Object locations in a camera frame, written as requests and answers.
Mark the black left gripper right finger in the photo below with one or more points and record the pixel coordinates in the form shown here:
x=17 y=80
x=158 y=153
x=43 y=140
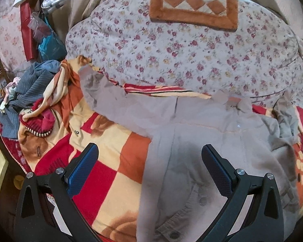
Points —
x=264 y=219

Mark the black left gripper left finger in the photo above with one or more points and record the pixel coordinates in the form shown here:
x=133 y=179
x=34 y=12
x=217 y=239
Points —
x=45 y=209

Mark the beige grey jacket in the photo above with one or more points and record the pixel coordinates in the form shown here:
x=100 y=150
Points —
x=179 y=199

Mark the red yellow checkered blanket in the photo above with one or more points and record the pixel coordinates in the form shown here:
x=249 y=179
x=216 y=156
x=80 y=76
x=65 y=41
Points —
x=109 y=199

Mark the red knit striped garment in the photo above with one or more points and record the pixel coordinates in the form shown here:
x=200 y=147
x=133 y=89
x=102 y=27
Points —
x=37 y=120

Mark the blue grey striped garment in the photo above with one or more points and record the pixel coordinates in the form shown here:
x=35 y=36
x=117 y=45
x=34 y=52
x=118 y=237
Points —
x=28 y=90

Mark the floral white duvet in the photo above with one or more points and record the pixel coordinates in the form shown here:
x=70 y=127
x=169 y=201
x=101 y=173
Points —
x=259 y=60

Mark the teal plastic bag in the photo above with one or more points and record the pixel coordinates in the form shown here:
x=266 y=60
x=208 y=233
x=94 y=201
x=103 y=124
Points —
x=51 y=47

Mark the orange checkered plush cushion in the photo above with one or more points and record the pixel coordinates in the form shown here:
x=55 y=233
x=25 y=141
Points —
x=218 y=14

